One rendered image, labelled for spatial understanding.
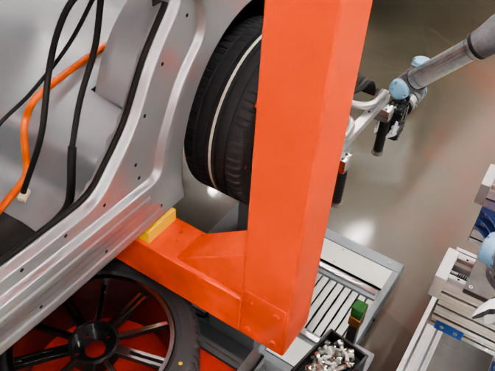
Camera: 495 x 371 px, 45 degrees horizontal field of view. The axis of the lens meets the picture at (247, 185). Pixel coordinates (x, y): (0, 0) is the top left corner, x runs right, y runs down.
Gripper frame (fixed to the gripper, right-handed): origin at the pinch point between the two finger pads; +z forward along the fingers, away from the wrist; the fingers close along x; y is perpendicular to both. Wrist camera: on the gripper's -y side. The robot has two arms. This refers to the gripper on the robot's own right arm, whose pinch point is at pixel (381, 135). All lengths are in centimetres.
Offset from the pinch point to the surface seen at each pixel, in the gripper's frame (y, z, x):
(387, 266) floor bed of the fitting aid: -75, -13, 14
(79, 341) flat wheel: -39, 109, -48
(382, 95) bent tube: 18.0, 3.3, -2.1
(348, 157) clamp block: 12.0, 33.9, 1.0
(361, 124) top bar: 15.0, 19.3, -1.9
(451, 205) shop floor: -83, -79, 23
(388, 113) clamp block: 11.4, 2.5, 1.2
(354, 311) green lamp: -18, 62, 23
